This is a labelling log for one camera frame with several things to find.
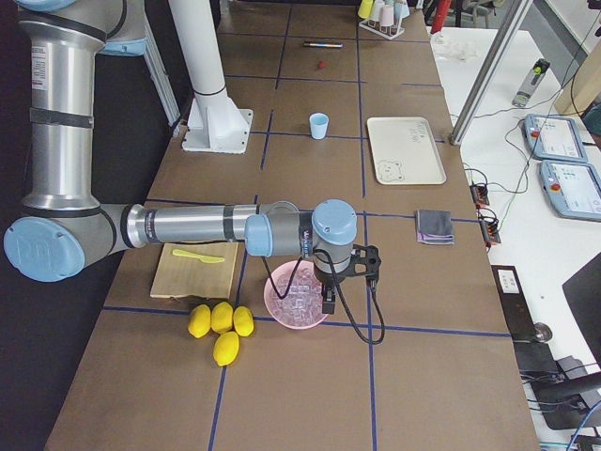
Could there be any pink bowl of ice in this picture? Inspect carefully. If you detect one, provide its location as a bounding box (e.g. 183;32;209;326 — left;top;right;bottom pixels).
264;260;328;330

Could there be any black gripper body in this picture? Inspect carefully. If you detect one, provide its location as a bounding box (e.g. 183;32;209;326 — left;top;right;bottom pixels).
314;263;353;298

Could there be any yellow lemon middle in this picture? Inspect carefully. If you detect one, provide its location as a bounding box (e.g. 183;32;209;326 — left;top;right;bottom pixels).
210;301;234;334

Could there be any yellow lemon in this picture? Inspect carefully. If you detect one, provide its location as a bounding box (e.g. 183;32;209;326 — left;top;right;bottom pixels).
210;301;234;334
212;331;239;366
233;305;254;337
188;304;211;338

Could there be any aluminium frame post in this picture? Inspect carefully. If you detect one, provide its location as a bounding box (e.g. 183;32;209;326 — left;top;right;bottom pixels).
448;1;532;146

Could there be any cream bear tray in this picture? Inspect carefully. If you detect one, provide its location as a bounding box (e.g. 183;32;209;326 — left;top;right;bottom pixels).
367;117;447;185

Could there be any steel muddler black tip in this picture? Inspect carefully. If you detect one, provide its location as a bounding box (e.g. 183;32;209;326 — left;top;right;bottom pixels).
303;40;344;49

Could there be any upper teach pendant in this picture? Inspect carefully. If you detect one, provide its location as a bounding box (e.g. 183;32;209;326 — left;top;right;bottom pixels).
524;114;588;163

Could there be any yellow lemon front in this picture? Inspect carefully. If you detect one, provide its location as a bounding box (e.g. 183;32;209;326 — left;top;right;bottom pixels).
212;331;239;366

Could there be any lower teach pendant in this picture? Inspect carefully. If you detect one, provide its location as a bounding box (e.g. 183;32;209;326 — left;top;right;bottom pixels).
539;160;601;222

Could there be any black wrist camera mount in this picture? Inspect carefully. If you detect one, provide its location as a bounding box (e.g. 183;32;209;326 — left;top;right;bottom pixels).
347;244;381;293

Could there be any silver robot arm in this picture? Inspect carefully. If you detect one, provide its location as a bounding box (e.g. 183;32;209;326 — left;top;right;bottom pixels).
4;1;360;314

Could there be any yellow plastic knife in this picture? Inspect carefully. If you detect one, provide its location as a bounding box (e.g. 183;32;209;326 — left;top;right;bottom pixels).
171;249;225;264

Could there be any clear drink bottle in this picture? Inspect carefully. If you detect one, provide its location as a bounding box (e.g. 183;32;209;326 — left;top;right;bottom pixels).
512;58;550;108

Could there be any rack of pastel cups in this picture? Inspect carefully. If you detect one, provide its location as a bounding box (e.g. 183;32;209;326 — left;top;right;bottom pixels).
358;0;410;39

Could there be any teach pendant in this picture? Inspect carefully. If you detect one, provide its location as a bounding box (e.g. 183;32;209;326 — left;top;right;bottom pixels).
524;114;588;163
539;160;601;222

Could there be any light blue paper cup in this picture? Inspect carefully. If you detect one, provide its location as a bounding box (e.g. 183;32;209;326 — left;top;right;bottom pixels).
309;113;330;140

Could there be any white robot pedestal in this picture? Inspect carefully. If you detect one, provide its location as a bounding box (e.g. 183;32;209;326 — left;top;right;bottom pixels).
169;0;254;154

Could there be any grey purple folded cloth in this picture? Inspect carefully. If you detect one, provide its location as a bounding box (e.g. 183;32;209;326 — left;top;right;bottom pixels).
416;210;455;245

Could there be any wooden cutting board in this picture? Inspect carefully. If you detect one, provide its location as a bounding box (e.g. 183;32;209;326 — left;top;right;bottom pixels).
150;243;239;299

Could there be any yellow lemon far left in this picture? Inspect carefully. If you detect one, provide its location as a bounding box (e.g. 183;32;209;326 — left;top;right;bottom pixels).
188;304;211;338

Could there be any yellow lemon right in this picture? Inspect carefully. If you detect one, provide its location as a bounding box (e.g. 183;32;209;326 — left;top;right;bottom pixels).
233;305;254;337

